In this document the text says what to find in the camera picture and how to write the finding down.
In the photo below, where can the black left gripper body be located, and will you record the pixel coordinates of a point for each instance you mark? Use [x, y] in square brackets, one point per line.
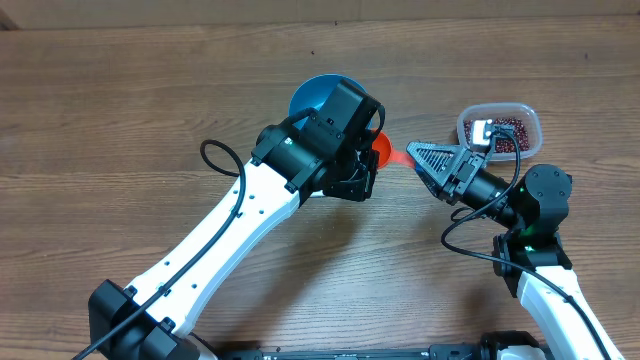
[358, 169]

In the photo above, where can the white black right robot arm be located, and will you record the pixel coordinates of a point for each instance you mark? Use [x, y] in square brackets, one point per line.
[529, 256]

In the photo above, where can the clear plastic food container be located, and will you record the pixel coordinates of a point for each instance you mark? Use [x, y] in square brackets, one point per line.
[523, 112]

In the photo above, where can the red adzuki beans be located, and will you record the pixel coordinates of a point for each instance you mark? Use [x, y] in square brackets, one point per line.
[503, 145]

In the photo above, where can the white digital kitchen scale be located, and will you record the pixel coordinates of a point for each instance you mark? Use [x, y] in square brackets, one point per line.
[317, 194]

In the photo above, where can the blue plastic bowl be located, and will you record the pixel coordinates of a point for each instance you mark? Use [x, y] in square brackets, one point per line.
[314, 92]

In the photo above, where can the red scoop with blue handle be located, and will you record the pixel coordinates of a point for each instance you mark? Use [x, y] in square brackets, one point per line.
[389, 155]

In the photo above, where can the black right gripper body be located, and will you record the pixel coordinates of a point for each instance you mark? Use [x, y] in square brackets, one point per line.
[461, 174]

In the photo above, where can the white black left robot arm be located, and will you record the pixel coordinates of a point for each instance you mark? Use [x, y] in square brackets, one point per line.
[154, 315]

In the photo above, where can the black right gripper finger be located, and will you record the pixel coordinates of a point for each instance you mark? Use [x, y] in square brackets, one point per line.
[431, 157]
[430, 183]

